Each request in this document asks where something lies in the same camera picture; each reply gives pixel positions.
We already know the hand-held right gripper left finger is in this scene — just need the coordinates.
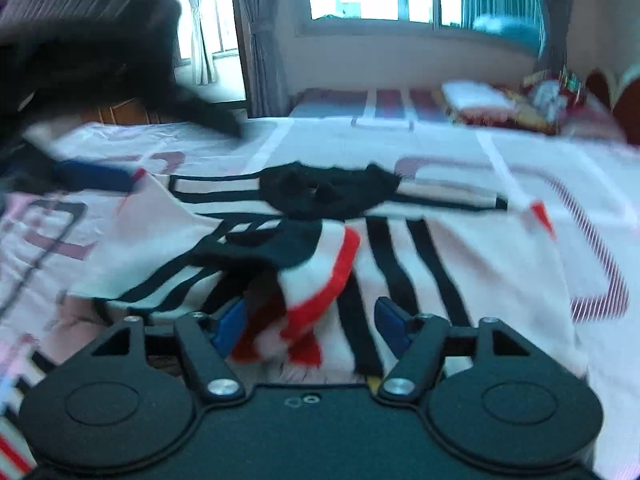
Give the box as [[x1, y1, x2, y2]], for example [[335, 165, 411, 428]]
[[91, 297, 249, 406]]

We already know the small black garment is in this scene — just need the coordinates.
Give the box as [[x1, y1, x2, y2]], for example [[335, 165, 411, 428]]
[[259, 161, 402, 222]]

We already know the colourful ribbon ornament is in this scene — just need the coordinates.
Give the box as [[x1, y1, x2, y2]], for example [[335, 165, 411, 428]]
[[557, 66, 587, 97]]

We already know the white sheer curtain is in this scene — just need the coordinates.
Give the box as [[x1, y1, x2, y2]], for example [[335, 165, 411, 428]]
[[170, 0, 222, 87]]

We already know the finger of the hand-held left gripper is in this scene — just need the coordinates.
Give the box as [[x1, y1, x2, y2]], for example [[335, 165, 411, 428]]
[[145, 77, 243, 138], [0, 137, 135, 195]]

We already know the folded red patterned blanket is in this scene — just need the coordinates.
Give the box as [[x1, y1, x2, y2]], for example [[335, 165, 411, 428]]
[[450, 85, 562, 135]]

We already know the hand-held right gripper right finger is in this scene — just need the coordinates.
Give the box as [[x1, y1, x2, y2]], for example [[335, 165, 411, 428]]
[[374, 296, 532, 403]]

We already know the grey curtain beside balcony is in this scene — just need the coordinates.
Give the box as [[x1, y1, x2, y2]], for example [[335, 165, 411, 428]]
[[229, 0, 292, 119]]

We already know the red heart-shaped headboard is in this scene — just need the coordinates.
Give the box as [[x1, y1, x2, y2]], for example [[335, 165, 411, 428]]
[[584, 62, 640, 147]]

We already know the pink white patterned quilt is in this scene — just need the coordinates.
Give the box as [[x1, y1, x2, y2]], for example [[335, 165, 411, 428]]
[[0, 115, 640, 480]]

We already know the grey red striped bed sheet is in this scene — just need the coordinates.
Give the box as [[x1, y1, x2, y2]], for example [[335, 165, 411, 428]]
[[289, 87, 453, 127]]

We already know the black white red striped sweater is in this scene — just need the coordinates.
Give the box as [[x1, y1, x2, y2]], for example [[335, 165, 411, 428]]
[[70, 172, 590, 380]]

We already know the folded white cloth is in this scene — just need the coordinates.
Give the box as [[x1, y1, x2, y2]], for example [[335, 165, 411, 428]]
[[442, 80, 522, 112]]

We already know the plaid pillow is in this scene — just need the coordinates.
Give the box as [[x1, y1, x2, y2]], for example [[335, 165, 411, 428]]
[[522, 67, 628, 140]]

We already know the grey curtain beside teal curtain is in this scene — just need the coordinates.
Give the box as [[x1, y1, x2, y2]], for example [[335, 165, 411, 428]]
[[534, 0, 582, 72]]

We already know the balcony window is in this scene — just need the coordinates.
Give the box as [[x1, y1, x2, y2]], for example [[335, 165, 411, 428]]
[[144, 0, 247, 102]]

